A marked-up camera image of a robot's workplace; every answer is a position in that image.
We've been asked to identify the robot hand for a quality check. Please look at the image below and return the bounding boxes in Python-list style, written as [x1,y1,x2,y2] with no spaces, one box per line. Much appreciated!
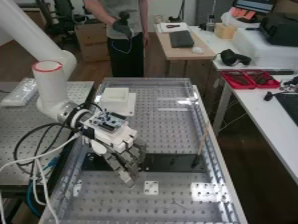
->
[80,110,149,189]

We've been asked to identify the small white box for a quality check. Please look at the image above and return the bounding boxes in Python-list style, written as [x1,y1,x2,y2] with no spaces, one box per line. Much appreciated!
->
[95,87,137,117]

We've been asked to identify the black plate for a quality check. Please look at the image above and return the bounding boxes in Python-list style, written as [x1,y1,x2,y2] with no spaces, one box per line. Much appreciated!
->
[83,152,209,173]

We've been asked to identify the small white square block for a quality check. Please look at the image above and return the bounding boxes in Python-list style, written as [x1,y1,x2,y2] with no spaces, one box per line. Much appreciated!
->
[142,180,160,196]

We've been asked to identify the thin stick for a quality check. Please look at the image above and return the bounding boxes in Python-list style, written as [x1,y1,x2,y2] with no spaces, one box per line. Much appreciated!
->
[190,123,210,169]

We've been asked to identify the person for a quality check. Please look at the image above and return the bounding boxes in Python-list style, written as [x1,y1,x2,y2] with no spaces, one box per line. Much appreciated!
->
[83,0,152,78]

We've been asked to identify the clear plastic bag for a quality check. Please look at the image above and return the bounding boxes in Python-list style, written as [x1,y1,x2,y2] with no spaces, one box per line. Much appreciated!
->
[0,77,40,108]

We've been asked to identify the cardboard box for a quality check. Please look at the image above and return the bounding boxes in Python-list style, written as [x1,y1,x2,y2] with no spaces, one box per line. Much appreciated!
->
[73,22,112,63]

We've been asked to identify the wooden desk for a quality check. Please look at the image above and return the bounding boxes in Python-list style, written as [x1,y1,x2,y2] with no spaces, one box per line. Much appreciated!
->
[153,23,218,79]

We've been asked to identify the clear box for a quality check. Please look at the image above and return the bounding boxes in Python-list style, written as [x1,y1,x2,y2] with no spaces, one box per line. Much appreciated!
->
[39,77,249,224]

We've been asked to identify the red tray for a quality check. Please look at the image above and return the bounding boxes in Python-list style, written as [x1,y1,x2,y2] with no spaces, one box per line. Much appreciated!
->
[245,69,282,89]
[220,70,258,90]

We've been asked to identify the white desk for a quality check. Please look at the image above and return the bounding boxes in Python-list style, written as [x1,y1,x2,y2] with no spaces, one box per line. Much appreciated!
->
[212,73,298,185]

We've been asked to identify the black headphones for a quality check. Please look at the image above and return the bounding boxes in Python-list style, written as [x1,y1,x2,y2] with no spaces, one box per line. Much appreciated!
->
[220,48,253,67]

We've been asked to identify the black computer mouse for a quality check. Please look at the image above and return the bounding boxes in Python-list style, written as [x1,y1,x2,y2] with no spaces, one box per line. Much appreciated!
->
[262,90,275,102]

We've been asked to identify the black chair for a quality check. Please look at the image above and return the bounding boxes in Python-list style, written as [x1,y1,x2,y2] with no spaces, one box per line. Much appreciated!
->
[37,0,85,36]

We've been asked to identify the small tan box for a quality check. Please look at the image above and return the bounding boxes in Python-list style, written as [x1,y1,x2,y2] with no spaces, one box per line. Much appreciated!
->
[214,22,238,40]

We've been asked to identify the black keyboard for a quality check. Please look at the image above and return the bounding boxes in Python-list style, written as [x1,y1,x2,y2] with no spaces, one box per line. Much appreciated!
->
[273,92,298,127]

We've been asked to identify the white foam box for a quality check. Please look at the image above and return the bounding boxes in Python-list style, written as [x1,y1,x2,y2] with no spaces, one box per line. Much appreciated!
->
[232,27,298,63]

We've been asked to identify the black case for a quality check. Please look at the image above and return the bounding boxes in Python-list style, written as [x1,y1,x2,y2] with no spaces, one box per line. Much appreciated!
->
[258,12,298,47]

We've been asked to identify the computer screen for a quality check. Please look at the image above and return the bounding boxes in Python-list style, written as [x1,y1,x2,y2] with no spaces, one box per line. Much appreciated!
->
[232,0,277,14]

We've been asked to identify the white cable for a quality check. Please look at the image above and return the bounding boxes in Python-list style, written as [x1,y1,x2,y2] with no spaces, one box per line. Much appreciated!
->
[0,133,84,173]
[32,159,61,224]

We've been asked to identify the black cable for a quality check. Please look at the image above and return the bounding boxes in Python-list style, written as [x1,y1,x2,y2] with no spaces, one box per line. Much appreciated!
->
[12,122,87,176]

